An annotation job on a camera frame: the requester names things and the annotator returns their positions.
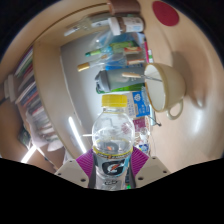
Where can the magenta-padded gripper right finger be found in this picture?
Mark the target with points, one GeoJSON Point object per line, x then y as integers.
{"type": "Point", "coordinates": [141, 161]}

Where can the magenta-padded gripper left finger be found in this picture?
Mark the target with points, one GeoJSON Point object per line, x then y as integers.
{"type": "Point", "coordinates": [83, 163]}

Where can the clear drink bottle yellow cap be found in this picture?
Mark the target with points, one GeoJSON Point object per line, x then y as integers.
{"type": "Point", "coordinates": [113, 133]}

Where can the pink packet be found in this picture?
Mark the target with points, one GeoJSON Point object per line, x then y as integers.
{"type": "Point", "coordinates": [141, 123]}

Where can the long ceiling light strip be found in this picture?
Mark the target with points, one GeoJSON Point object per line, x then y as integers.
{"type": "Point", "coordinates": [28, 154]}

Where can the blue and white carton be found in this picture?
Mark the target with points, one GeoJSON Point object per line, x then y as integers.
{"type": "Point", "coordinates": [141, 103]}

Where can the wooden shelf unit with books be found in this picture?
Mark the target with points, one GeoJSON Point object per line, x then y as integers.
{"type": "Point", "coordinates": [46, 100]}

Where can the cream ceramic mug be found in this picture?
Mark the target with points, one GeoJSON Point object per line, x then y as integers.
{"type": "Point", "coordinates": [171, 86]}

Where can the grey shaker bottle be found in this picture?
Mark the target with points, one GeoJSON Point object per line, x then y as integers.
{"type": "Point", "coordinates": [116, 79]}

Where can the clear bottle gold cap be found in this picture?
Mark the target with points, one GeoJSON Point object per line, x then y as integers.
{"type": "Point", "coordinates": [85, 66]}

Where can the brown jar white lid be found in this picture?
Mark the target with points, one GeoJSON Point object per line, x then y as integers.
{"type": "Point", "coordinates": [128, 25]}

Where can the clear glass bottle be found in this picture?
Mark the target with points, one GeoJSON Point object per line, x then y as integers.
{"type": "Point", "coordinates": [86, 24]}

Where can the flat round red coaster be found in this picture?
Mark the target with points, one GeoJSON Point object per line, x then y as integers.
{"type": "Point", "coordinates": [165, 13]}

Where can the brown cup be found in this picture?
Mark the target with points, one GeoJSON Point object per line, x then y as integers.
{"type": "Point", "coordinates": [125, 6]}

